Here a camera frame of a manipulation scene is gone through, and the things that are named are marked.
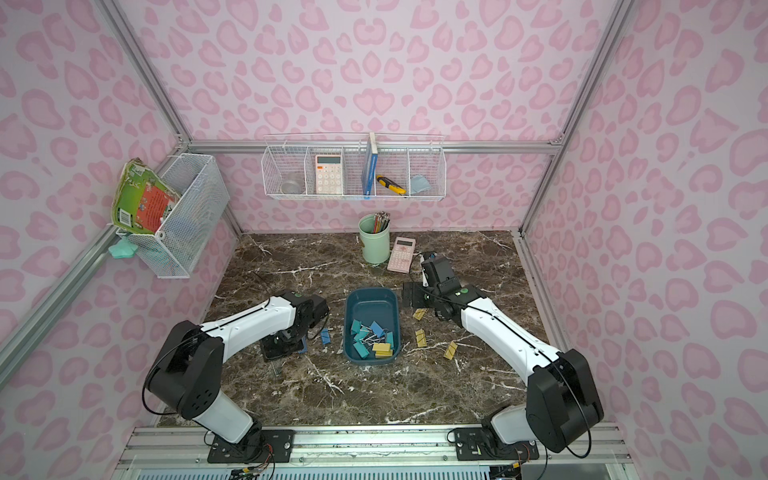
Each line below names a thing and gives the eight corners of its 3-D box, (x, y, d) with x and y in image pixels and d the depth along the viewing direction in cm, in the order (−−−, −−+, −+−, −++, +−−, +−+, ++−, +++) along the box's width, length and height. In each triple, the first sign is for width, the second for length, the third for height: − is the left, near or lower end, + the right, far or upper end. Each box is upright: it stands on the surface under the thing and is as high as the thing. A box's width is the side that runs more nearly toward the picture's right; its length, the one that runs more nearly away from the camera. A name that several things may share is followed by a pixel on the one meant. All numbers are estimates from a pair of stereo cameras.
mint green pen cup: (363, 263, 113) (358, 229, 99) (365, 245, 119) (360, 211, 105) (390, 263, 113) (388, 229, 99) (390, 245, 119) (389, 211, 105)
